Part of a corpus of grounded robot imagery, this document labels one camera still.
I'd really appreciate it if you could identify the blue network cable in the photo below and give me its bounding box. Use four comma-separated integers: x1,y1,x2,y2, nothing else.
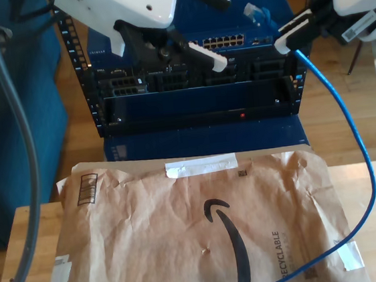
225,0,376,282

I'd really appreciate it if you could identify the black rack server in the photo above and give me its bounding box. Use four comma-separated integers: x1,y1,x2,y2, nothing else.
92,46,298,99

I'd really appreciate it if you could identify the black rack shelf tray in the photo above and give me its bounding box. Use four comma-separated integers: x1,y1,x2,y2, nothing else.
100,74,302,137

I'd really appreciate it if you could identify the dark blue flat device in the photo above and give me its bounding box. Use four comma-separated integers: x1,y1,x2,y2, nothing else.
101,113,310,169

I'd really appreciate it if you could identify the brown paper mailer bag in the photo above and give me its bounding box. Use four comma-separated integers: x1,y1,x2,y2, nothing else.
29,133,371,282

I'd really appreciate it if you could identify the short white tape strip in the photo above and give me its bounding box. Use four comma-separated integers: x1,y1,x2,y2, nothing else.
335,239,366,273

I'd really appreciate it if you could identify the white shipping label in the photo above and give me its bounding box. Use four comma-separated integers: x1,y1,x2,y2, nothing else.
43,253,74,282

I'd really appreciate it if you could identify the blue network switch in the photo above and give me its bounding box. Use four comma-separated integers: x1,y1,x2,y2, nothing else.
81,0,301,70

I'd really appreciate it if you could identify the black rack frame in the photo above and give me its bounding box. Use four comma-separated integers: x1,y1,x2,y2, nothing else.
45,0,343,143

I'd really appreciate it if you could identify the thick grey cable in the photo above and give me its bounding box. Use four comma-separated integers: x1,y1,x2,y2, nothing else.
0,0,52,282

